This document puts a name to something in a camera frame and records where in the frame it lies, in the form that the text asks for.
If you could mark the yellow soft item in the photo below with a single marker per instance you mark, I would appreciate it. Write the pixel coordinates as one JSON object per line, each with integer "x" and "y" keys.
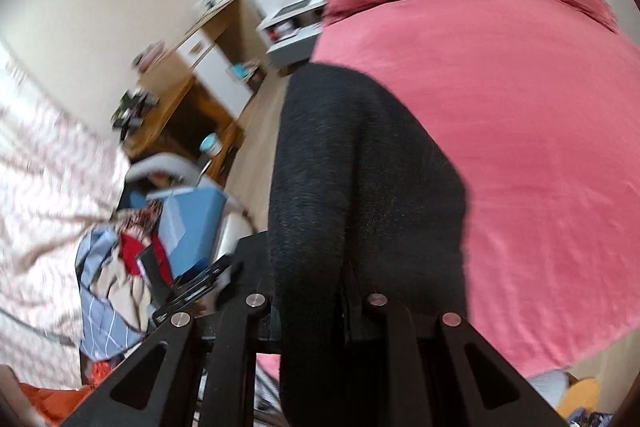
{"x": 580, "y": 394}

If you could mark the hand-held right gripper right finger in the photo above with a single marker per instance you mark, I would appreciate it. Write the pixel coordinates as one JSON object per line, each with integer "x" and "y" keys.
{"x": 382, "y": 322}

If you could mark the white cabinet front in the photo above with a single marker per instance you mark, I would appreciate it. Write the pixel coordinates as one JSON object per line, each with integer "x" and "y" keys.
{"x": 220, "y": 72}

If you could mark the white chair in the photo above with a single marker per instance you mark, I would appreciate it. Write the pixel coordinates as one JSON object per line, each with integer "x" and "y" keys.
{"x": 160, "y": 164}

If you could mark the black pants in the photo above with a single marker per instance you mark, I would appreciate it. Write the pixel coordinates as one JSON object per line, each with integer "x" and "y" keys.
{"x": 350, "y": 182}

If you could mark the wooden desk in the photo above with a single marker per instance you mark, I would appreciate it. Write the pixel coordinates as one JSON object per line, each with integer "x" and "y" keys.
{"x": 170, "y": 117}

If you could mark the light blue bucket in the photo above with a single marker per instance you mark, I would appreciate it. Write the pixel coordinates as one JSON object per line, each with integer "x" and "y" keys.
{"x": 210, "y": 144}

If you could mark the blue striped shirt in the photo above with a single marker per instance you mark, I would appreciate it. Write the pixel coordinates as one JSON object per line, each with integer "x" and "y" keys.
{"x": 100, "y": 327}

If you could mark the bed with pink bedspread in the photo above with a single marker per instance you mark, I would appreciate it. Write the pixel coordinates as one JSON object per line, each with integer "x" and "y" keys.
{"x": 525, "y": 157}

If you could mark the red cloth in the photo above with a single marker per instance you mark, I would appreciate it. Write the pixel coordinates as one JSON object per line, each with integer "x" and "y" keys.
{"x": 131, "y": 252}

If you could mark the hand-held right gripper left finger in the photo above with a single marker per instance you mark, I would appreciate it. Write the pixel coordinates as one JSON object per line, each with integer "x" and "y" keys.
{"x": 240, "y": 332}

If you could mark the person's orange clothing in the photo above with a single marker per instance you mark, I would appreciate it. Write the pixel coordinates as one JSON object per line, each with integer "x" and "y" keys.
{"x": 55, "y": 404}

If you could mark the pile of dark gadgets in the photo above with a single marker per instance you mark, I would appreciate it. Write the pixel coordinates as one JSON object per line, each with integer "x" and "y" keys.
{"x": 131, "y": 109}

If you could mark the white patterned cloth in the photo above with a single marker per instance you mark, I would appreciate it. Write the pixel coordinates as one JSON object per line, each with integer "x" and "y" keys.
{"x": 45, "y": 207}

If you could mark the grey soft item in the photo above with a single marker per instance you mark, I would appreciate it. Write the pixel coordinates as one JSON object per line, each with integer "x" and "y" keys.
{"x": 547, "y": 387}

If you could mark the beige cloth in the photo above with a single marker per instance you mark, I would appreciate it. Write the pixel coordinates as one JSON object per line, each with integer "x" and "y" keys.
{"x": 122, "y": 292}

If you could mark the blue box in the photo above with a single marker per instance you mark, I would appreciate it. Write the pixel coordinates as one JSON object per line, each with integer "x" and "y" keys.
{"x": 190, "y": 217}

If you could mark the teal small container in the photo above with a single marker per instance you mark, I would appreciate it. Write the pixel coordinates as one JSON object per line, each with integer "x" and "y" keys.
{"x": 239, "y": 71}

